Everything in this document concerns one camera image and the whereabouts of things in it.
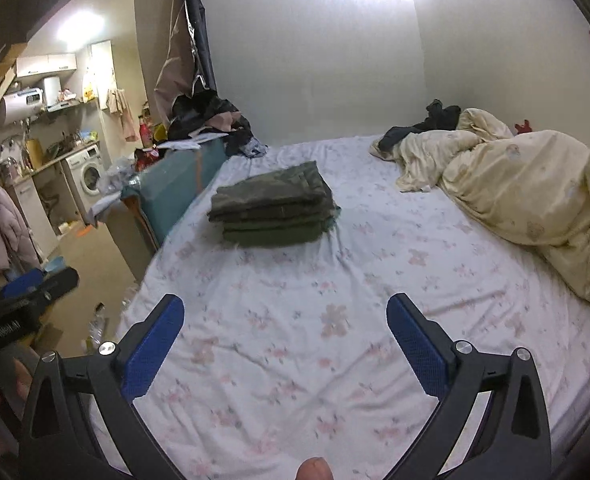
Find cream duvet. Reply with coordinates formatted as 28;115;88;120
370;107;590;303

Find grey camouflage pants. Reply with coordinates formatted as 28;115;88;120
208;161;334;225

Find hanging brown garment bag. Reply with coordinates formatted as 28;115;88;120
154;0;219;128

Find pink padded jacket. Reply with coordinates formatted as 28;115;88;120
0;184;42;275

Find folded green pants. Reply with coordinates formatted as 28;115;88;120
221;205;343;249

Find white wall cabinet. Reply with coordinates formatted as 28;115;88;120
16;52;78;79

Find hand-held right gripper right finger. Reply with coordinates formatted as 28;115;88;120
382;293;553;480

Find white washing machine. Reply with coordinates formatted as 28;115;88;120
64;146;110;212

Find person's right hand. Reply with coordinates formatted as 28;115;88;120
297;457;336;480

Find hanging pink towel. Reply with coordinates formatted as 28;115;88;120
106;87;139;143

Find pile of dark clothes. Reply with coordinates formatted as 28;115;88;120
166;89;270;159

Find clear plastic bottle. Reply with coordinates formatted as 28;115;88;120
87;302;108;352

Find white cylindrical appliance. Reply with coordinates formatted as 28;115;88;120
42;75;64;109

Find floral white bedsheet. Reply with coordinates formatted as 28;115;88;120
92;135;590;480

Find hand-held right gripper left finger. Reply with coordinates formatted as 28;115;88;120
17;294;186;480

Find teal storage box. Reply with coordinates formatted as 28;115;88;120
121;137;226;248

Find red bag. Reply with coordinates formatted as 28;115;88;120
134;147;164;172

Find white water heater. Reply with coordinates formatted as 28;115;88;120
0;87;46;124

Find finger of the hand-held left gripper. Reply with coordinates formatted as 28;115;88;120
0;268;46;306
39;266;80;307

